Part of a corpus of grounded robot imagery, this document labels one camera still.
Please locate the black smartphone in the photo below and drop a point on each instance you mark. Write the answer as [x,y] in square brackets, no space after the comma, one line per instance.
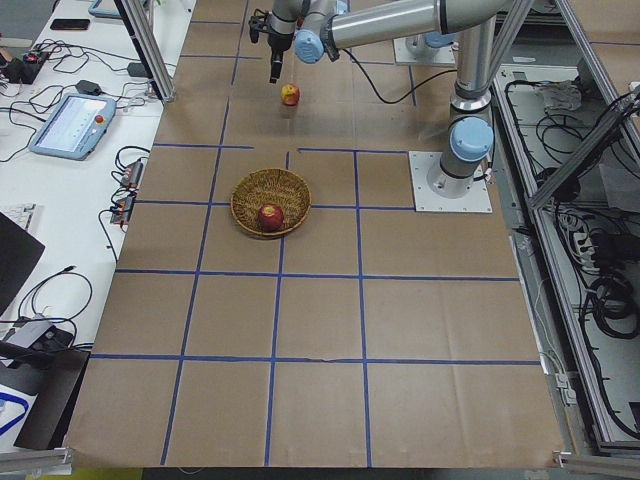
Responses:
[70,24]

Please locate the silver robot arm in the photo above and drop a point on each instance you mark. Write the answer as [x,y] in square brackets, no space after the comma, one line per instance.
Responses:
[317,29]

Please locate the dark red apple in basket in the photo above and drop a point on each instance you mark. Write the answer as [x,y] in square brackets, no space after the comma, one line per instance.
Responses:
[270,217]

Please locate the woven wicker basket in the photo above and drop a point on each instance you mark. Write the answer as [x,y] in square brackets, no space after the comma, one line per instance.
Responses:
[276,186]

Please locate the black laptop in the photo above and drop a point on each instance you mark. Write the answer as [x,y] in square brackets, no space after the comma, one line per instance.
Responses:
[20,253]

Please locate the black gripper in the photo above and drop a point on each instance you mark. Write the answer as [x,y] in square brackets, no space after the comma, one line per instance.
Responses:
[277,42]

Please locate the yellow red apple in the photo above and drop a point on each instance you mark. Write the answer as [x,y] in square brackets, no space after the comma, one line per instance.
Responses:
[290,94]

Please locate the aluminium frame post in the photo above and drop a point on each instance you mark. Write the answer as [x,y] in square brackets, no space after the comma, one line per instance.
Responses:
[141,34]

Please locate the blue teach pendant tablet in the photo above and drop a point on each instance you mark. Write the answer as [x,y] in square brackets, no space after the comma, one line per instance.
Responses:
[75,127]

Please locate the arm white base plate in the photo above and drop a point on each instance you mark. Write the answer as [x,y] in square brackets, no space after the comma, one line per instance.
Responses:
[400,55]
[475,200]

